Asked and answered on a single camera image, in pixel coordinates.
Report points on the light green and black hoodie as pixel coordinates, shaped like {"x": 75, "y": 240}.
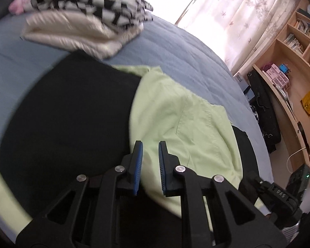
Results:
{"x": 75, "y": 113}

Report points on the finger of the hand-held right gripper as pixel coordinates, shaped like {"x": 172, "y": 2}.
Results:
{"x": 250, "y": 183}

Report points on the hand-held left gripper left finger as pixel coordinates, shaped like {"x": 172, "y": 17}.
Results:
{"x": 137, "y": 166}

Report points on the flat black device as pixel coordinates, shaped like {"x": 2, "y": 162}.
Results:
{"x": 302, "y": 135}

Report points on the wooden shelf unit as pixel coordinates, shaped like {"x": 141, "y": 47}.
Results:
{"x": 294, "y": 95}

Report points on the black bag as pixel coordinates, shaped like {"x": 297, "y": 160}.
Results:
{"x": 263, "y": 103}

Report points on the blue box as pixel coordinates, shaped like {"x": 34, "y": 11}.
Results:
{"x": 284, "y": 68}

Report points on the black device with green light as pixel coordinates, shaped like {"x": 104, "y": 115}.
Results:
{"x": 298, "y": 180}

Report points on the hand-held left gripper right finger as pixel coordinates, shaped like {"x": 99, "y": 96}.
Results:
{"x": 162, "y": 166}

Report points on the cream puffy jacket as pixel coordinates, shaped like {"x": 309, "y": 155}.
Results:
{"x": 75, "y": 33}

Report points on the black and white checkered garment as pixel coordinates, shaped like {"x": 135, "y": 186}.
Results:
{"x": 93, "y": 0}

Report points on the white floral curtain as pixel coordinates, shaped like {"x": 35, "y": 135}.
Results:
{"x": 237, "y": 13}

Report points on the stack of pink boxes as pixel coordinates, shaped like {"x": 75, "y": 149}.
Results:
{"x": 275, "y": 75}

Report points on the pink cloth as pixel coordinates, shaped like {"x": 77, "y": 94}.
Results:
{"x": 18, "y": 4}

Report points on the row of books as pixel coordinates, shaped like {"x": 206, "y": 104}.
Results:
{"x": 294, "y": 42}

